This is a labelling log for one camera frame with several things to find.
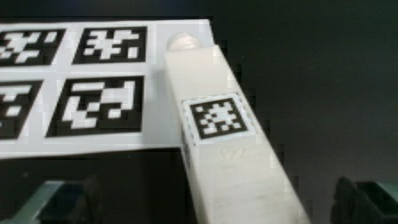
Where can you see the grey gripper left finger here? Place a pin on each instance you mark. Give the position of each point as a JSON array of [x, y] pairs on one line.
[[65, 203]]

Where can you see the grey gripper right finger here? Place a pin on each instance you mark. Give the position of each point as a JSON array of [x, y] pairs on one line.
[[365, 202]]

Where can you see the white leg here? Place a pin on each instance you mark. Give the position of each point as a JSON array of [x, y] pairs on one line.
[[242, 190]]

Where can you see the marker sheet with tags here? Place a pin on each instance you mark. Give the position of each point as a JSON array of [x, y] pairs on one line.
[[84, 98]]

